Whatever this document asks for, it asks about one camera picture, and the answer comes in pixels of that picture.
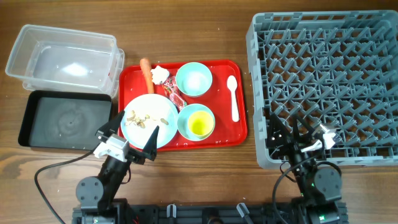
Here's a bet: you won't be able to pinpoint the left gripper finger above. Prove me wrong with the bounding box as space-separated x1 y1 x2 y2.
143 126 159 161
95 110 125 139

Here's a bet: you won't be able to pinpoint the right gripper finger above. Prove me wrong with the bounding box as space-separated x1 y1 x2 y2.
291 114 320 144
266 114 292 148

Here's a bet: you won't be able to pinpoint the light blue bowl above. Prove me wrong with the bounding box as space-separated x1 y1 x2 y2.
177 103 215 141

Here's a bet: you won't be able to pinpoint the yellow plastic cup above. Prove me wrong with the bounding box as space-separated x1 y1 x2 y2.
188 110 215 139

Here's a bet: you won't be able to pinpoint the white plastic spoon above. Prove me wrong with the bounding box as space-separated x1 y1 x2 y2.
227 75 239 122

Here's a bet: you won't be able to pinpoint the mint green bowl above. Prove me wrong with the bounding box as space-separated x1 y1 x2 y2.
175 62 213 97

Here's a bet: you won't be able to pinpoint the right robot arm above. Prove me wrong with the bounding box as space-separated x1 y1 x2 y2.
266 113 342 223

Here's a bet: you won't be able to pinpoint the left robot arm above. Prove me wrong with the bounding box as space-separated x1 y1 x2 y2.
72 111 159 224

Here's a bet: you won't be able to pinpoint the grey dishwasher rack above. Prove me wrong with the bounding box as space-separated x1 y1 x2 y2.
246 10 397 169

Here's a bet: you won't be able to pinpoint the peanut shell scraps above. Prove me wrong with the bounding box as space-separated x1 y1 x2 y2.
124 110 169 129

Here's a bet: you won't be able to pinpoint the light blue plate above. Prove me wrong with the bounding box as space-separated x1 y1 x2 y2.
121 94 178 149

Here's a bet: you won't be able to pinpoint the black rectangular tray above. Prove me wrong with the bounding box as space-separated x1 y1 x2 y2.
17 90 113 151

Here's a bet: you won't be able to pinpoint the red candy wrapper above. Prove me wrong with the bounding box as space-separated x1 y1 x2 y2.
162 76 187 111

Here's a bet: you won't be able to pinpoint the crumpled white tissue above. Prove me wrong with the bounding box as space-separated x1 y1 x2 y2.
150 66 170 85

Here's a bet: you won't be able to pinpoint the orange carrot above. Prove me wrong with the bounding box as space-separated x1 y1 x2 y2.
140 58 154 94

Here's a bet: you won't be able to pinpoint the red serving tray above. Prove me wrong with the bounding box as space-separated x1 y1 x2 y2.
118 60 248 152

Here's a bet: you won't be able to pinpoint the clear plastic bin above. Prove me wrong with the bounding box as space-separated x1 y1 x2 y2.
5 24 124 98

